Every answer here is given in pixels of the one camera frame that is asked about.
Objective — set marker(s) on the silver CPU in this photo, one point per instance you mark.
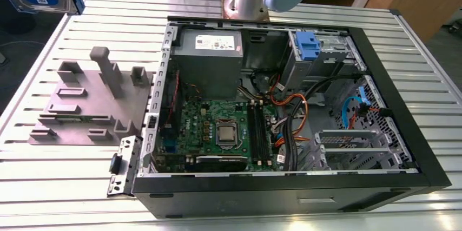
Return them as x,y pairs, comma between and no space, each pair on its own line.
226,133

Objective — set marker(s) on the green RAM stick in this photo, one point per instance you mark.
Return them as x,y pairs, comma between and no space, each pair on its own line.
84,119

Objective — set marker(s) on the black open PC case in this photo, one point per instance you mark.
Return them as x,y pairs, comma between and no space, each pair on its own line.
253,195

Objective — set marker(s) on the metal disk bay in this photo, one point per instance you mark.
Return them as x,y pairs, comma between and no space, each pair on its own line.
342,135

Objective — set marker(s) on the grey parts rack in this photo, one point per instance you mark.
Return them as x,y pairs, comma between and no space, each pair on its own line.
90,106

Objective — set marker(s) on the black graphics card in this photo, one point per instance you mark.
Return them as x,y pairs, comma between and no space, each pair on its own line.
221,164

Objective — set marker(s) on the grey power supply box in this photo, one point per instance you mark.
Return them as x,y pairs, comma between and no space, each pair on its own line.
206,76

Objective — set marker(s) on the green motherboard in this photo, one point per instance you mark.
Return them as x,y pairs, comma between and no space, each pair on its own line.
202,112

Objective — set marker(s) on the black RAM slot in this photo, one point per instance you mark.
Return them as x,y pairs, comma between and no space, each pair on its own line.
255,133
265,133

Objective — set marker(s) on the metal optical drive cage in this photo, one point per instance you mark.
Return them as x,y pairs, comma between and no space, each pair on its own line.
299,71

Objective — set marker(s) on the grey expansion slot bracket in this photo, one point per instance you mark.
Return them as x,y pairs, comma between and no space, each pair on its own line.
134,147

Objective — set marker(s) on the blue drive latch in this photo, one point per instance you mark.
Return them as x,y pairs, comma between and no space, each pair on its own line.
306,41

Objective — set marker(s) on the CPU socket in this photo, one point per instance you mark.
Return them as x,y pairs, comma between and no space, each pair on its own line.
227,145

